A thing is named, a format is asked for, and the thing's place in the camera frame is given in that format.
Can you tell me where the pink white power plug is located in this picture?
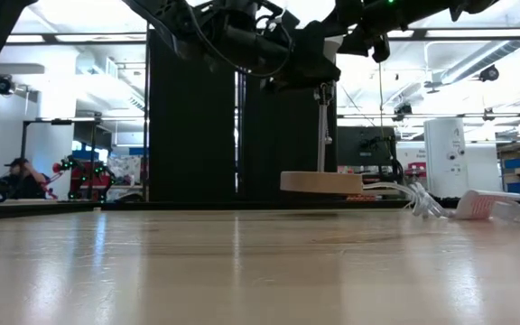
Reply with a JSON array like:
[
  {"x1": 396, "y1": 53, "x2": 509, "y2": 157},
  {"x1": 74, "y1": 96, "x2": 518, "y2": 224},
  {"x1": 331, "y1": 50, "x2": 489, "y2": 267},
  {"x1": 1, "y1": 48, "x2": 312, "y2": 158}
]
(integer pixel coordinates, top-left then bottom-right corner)
[{"x1": 454, "y1": 189, "x2": 520, "y2": 223}]

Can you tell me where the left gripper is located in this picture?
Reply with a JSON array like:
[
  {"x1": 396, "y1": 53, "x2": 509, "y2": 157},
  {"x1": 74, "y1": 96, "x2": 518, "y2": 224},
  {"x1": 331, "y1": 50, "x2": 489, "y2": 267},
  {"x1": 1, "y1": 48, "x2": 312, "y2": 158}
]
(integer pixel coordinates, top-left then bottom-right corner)
[{"x1": 220, "y1": 8, "x2": 342, "y2": 90}]

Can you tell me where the black ceiling camera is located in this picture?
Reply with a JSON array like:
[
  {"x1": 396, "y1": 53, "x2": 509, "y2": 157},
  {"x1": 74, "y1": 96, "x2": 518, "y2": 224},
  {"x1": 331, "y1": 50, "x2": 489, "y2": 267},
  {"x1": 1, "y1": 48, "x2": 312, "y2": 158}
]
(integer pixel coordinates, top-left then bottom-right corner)
[
  {"x1": 0, "y1": 74, "x2": 15, "y2": 97},
  {"x1": 478, "y1": 63, "x2": 501, "y2": 84}
]

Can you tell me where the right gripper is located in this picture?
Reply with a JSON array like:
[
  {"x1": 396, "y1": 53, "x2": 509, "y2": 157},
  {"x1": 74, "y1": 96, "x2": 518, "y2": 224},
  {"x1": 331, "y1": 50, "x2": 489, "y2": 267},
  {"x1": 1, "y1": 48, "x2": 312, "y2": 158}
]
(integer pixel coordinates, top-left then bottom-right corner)
[{"x1": 330, "y1": 0, "x2": 406, "y2": 64}]

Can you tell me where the black standing desk frame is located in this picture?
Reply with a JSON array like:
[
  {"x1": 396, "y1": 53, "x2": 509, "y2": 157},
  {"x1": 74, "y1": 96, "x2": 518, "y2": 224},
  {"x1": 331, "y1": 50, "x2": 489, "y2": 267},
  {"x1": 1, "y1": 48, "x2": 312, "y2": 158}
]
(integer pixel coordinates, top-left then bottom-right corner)
[{"x1": 17, "y1": 117, "x2": 104, "y2": 200}]

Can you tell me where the black monitor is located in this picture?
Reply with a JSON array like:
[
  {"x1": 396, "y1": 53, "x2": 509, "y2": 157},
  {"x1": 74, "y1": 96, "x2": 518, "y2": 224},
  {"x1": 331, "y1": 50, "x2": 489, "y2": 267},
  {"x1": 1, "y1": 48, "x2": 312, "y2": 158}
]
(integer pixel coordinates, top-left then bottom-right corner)
[{"x1": 336, "y1": 125, "x2": 398, "y2": 168}]

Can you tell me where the black aluminium table frame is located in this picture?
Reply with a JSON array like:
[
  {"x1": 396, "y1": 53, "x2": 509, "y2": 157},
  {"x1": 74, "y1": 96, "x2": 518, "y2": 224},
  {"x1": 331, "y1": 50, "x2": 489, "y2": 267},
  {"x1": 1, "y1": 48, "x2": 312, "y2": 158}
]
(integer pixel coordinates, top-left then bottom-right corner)
[{"x1": 0, "y1": 198, "x2": 520, "y2": 222}]

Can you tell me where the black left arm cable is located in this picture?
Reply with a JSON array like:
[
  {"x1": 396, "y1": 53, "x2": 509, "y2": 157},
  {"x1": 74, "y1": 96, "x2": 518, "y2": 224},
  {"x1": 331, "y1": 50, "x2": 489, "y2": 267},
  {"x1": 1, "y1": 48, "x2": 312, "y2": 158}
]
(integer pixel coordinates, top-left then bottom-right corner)
[{"x1": 186, "y1": 3, "x2": 295, "y2": 80}]

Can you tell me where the person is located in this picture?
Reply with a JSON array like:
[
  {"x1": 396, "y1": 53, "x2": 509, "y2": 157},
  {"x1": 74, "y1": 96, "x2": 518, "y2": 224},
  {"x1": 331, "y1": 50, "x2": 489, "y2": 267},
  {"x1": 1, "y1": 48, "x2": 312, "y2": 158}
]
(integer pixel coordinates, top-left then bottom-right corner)
[{"x1": 0, "y1": 157, "x2": 50, "y2": 200}]

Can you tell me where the black partition panel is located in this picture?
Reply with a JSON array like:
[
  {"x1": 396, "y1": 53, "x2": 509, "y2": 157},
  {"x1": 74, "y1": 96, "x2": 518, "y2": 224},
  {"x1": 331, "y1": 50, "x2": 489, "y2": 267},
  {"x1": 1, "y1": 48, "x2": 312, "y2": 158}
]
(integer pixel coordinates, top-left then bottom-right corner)
[
  {"x1": 243, "y1": 67, "x2": 338, "y2": 202},
  {"x1": 146, "y1": 28, "x2": 237, "y2": 202}
]

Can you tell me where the clear white lamp cable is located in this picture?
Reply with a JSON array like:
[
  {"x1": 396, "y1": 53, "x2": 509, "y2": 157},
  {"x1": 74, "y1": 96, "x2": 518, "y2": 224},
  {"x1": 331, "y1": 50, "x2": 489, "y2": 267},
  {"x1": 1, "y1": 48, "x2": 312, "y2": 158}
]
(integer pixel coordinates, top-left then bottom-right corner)
[{"x1": 362, "y1": 181, "x2": 459, "y2": 220}]

